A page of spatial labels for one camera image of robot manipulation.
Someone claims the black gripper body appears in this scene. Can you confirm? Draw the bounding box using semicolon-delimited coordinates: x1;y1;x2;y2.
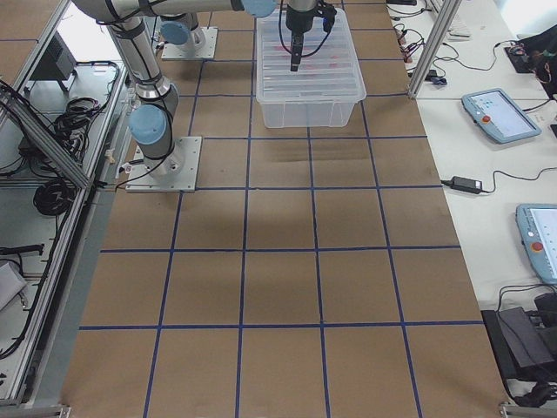
285;1;337;71

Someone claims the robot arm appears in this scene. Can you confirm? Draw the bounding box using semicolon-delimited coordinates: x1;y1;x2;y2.
74;1;279;177
160;13;205;52

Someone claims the clear plastic box lid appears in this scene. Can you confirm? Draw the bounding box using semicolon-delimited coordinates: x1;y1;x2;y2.
256;8;366;105

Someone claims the clear plastic storage box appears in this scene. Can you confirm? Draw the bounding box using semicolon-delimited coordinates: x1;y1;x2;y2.
256;9;366;128

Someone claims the blue teach pendant upper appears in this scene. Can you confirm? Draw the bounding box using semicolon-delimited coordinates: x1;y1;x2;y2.
461;88;541;144

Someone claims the blue teach pendant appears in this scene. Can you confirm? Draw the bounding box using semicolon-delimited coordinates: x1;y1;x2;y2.
461;88;541;144
515;204;556;285

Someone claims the black power adapter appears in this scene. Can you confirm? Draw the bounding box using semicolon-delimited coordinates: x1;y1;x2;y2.
449;176;483;194

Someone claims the blue teach pendant lower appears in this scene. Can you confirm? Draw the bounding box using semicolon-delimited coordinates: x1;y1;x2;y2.
515;204;556;285

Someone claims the black laptop stand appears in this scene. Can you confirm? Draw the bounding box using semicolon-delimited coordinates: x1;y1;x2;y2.
481;307;556;382

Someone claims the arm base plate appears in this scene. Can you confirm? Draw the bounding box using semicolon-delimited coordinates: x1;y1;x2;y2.
124;137;202;192
160;22;218;61

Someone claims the aluminium frame post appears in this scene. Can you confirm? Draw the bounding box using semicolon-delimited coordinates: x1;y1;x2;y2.
407;0;461;99

